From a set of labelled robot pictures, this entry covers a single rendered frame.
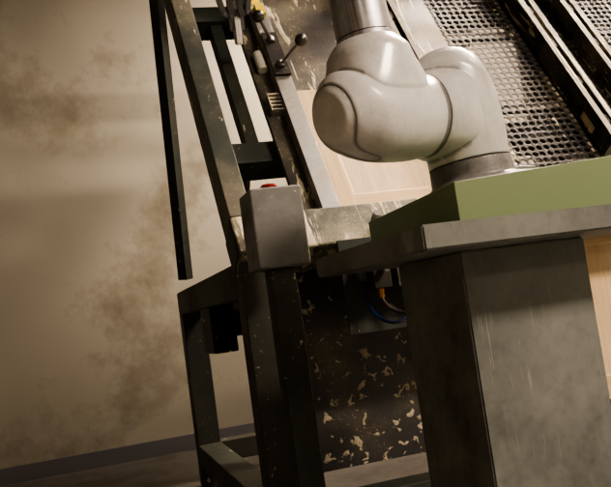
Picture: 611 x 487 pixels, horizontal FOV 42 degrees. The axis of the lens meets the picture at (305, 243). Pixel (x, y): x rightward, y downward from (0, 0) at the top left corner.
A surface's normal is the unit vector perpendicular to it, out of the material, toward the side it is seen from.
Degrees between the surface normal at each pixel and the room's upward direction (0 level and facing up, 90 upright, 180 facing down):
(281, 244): 90
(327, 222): 58
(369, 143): 143
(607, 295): 90
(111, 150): 90
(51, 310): 90
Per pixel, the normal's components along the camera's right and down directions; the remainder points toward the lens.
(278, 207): 0.26, -0.11
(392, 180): 0.15, -0.62
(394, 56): 0.44, -0.23
